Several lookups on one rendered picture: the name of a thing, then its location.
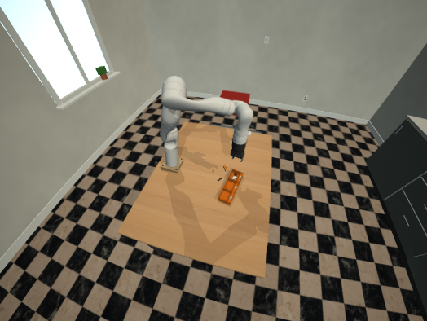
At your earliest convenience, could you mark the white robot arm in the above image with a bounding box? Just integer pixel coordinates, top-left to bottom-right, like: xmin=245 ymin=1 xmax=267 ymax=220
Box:
xmin=161 ymin=76 xmax=253 ymax=167

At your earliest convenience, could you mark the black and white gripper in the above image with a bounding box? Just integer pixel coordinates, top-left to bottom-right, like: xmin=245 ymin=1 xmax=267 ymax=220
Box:
xmin=231 ymin=131 xmax=251 ymax=162

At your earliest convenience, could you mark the orange rack of three bins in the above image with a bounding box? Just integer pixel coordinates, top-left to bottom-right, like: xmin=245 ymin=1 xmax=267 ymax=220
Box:
xmin=218 ymin=169 xmax=243 ymax=205

